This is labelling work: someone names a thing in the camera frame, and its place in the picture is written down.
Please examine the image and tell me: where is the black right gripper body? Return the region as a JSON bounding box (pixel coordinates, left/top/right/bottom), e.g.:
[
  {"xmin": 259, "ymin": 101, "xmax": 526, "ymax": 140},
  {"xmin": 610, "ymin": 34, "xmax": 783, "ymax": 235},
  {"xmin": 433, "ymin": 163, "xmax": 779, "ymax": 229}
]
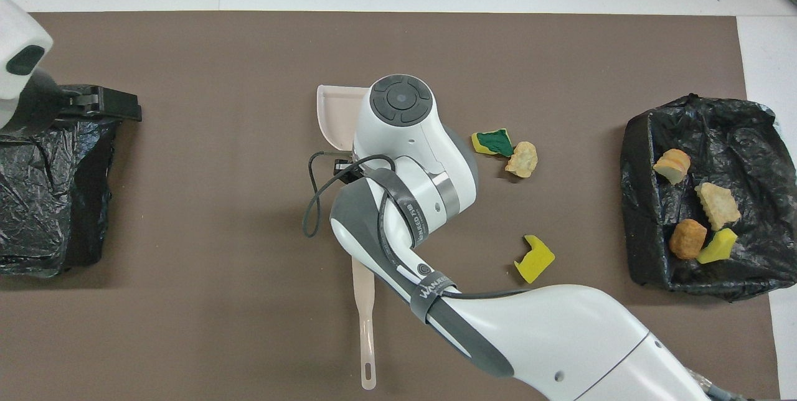
[{"xmin": 334, "ymin": 157, "xmax": 364, "ymax": 179}]

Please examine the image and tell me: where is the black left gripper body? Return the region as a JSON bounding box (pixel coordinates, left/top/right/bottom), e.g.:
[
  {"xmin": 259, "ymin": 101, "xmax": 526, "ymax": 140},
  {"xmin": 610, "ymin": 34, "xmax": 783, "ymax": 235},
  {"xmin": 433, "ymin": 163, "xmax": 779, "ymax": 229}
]
[{"xmin": 11, "ymin": 68, "xmax": 105, "ymax": 137}]

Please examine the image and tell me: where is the beige plastic dustpan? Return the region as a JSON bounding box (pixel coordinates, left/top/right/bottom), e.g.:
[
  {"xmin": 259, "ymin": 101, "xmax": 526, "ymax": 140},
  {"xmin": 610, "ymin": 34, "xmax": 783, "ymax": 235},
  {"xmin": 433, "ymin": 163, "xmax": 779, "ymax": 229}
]
[{"xmin": 316, "ymin": 84, "xmax": 369, "ymax": 163}]

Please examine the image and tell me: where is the beige plastic hand brush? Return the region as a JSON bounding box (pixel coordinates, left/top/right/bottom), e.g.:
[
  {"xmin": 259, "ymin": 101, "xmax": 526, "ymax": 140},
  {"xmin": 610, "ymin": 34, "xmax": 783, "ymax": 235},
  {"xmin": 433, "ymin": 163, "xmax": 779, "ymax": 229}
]
[{"xmin": 351, "ymin": 256, "xmax": 378, "ymax": 390}]

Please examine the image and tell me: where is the green yellow sponge piece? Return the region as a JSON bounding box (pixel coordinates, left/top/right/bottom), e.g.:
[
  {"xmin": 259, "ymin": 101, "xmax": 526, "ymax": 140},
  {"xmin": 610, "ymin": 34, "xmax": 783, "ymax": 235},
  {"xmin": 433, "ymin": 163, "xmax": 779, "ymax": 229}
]
[{"xmin": 471, "ymin": 128, "xmax": 515, "ymax": 158}]

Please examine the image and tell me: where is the rounded beige sponge scrap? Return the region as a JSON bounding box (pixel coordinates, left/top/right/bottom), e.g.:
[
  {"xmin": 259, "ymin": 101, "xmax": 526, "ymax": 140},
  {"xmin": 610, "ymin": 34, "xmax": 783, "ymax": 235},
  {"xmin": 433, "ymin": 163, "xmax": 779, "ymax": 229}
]
[{"xmin": 504, "ymin": 141, "xmax": 539, "ymax": 179}]

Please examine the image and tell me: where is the notched yellow sponge piece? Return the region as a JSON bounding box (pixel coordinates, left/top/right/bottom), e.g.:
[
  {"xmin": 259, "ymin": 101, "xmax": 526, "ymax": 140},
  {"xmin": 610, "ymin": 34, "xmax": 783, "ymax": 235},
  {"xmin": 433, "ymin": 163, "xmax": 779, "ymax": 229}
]
[{"xmin": 514, "ymin": 235, "xmax": 556, "ymax": 285}]

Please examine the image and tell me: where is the brown sponge lump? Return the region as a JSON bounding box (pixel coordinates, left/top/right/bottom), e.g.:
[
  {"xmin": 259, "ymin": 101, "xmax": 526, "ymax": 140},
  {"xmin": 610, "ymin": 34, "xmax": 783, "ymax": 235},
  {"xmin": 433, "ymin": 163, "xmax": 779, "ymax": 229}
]
[{"xmin": 669, "ymin": 219, "xmax": 709, "ymax": 260}]

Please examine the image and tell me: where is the large beige sponge chunk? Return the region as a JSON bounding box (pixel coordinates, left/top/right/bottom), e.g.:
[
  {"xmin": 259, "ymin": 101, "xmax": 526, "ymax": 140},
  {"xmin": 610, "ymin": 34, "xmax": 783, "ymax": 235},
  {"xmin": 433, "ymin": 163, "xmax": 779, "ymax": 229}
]
[{"xmin": 694, "ymin": 182, "xmax": 742, "ymax": 231}]

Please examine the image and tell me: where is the small yellow green sponge scrap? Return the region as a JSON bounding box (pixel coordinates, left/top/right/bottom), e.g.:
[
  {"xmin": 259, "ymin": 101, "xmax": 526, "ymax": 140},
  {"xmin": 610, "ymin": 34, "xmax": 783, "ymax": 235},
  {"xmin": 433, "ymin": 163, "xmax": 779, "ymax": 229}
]
[{"xmin": 696, "ymin": 228, "xmax": 738, "ymax": 265}]

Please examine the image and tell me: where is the bin with smooth black bag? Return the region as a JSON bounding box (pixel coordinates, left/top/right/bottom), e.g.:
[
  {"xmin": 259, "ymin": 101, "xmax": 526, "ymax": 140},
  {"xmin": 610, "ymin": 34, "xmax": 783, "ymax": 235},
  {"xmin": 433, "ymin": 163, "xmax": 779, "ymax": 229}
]
[{"xmin": 0, "ymin": 116, "xmax": 123, "ymax": 278}]

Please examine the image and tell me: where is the bin with crumpled black bag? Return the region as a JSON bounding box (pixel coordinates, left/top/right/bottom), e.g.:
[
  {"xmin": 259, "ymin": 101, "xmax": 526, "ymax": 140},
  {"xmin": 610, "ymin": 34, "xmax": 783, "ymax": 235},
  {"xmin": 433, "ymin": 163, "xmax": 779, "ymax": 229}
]
[{"xmin": 620, "ymin": 94, "xmax": 797, "ymax": 302}]

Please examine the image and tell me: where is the brown table mat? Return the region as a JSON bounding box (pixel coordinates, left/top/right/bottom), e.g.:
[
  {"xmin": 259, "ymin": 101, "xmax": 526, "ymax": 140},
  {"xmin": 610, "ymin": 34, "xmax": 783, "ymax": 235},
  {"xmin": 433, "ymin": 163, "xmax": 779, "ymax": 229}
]
[{"xmin": 0, "ymin": 11, "xmax": 781, "ymax": 401}]

